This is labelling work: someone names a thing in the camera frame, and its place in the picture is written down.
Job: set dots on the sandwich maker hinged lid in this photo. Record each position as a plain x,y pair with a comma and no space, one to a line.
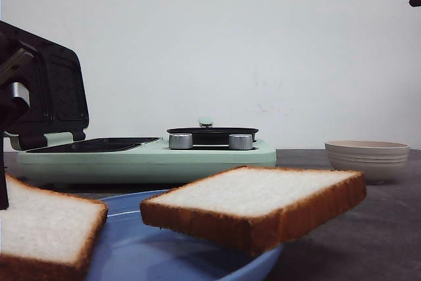
52,78

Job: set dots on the silver control knob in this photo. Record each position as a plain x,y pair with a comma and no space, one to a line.
180,141
241,142

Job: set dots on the black round frying pan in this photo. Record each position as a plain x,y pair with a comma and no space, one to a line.
207,134

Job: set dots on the mint green sandwich maker base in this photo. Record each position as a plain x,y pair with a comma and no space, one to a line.
135,161

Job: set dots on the left silver control knob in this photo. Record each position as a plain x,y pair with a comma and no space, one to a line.
180,141

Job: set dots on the beige ribbed bowl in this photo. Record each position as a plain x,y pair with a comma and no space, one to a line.
379,161

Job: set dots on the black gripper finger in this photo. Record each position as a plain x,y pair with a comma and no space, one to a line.
415,3

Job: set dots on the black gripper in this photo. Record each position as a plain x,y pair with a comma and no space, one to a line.
15,100

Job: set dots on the right silver control knob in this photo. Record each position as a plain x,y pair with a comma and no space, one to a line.
241,142

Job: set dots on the blue plate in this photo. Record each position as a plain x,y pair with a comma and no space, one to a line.
127,249

